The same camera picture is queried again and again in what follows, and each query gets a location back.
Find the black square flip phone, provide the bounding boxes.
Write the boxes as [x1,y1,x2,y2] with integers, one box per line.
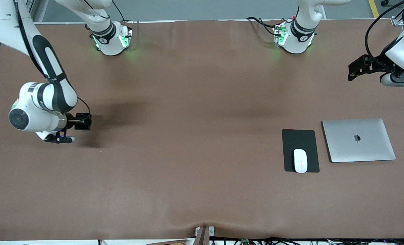
[75,113,92,131]

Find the white computer mouse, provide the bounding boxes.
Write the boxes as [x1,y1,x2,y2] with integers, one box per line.
[293,149,308,174]

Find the black mouse pad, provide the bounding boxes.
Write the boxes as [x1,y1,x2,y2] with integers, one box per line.
[282,129,320,173]

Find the silver closed laptop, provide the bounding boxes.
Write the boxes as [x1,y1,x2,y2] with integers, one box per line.
[322,118,397,163]

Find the brown wooden board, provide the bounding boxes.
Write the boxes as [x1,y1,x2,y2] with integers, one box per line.
[146,240,196,245]

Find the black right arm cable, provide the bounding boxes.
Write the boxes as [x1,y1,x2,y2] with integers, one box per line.
[14,0,91,121]

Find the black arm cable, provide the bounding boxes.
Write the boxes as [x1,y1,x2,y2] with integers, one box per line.
[365,0,404,63]
[14,0,91,121]

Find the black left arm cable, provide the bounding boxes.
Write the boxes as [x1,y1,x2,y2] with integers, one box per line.
[365,0,404,63]

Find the black left base cable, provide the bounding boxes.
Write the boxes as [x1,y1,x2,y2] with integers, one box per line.
[246,16,284,36]

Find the black base cable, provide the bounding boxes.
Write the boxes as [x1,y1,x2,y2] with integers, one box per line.
[112,0,127,22]
[246,16,284,36]

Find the black right base cable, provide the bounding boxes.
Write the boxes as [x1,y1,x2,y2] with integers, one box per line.
[112,0,127,22]

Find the aluminium frame struts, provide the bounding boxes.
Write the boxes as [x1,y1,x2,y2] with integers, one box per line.
[27,0,47,23]

